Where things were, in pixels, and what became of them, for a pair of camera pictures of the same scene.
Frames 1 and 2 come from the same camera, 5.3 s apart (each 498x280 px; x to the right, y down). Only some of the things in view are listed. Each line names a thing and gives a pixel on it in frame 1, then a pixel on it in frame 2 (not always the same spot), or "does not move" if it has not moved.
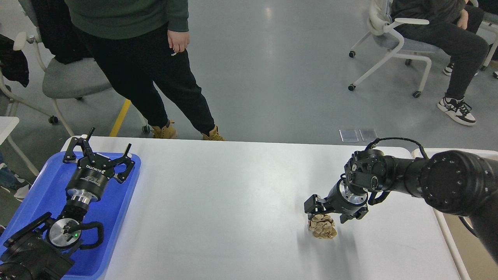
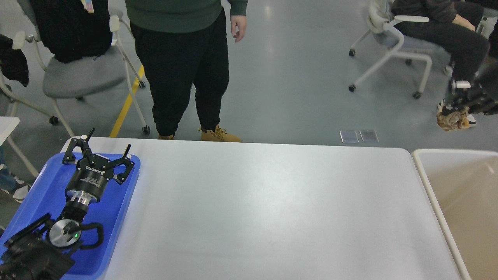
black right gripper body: (340, 199) → (484, 100)
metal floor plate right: (368, 135) does not move
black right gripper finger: (314, 205) → (461, 91)
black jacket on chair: (53, 18) does not move
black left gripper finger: (70, 157) does not move
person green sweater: (136, 42) → (181, 44)
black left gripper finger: (126, 160) does not move
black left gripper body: (89, 180) does not move
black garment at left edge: (13, 64) does not move
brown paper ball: (322, 225) → (454, 121)
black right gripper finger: (358, 214) → (474, 107)
